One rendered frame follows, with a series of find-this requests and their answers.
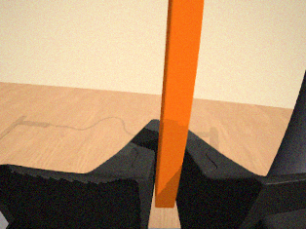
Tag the white loop with orange handle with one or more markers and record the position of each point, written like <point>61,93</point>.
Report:
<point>184,23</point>

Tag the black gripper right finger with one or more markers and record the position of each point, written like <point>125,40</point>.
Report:
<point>217,193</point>

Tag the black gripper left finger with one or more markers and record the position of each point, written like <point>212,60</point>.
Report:
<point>116,195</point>

